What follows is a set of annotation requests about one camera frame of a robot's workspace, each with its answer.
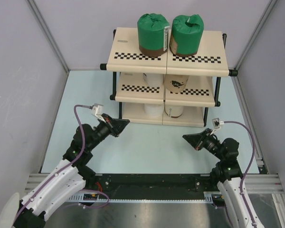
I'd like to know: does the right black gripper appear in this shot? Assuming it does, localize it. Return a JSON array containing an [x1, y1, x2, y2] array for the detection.
[[182, 128, 224, 160]]

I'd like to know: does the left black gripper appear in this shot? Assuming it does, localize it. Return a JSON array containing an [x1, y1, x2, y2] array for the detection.
[[87, 113, 130, 151]]

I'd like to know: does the cream paper roll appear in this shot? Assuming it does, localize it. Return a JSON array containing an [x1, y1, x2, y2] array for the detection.
[[164, 105, 184, 118]]

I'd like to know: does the unwrapped white paper roll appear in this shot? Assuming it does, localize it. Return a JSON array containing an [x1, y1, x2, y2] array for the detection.
[[144, 104, 164, 118]]

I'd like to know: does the beige three-tier shelf rack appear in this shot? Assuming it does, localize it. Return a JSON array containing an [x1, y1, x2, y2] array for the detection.
[[100, 27, 238, 127]]

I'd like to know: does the brown paper roll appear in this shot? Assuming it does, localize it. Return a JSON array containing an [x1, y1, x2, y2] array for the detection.
[[163, 74, 189, 93]]

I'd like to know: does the green roll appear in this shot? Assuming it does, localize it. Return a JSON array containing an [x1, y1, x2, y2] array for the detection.
[[137, 13, 170, 57], [170, 14, 204, 57]]

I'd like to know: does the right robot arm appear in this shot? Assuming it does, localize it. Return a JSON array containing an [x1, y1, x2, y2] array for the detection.
[[182, 128, 264, 228]]

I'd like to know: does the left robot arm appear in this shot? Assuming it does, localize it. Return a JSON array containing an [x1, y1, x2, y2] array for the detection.
[[13, 114, 130, 228]]

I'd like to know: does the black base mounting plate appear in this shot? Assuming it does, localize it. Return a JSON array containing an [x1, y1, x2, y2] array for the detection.
[[85, 173, 218, 200]]

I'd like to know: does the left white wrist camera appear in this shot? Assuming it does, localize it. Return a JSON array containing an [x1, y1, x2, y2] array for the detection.
[[90, 104, 105, 122]]

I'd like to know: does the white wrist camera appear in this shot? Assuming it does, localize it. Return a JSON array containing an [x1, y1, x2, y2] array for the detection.
[[210, 118, 224, 135], [90, 104, 105, 122]]

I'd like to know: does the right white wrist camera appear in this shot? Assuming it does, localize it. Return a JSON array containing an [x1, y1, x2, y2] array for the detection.
[[210, 118, 224, 135]]

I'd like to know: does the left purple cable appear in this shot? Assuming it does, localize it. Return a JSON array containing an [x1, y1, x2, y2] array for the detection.
[[14, 104, 110, 221]]

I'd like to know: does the aluminium rail frame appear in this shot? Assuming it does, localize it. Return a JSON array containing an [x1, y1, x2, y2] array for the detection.
[[24, 173, 284, 201]]

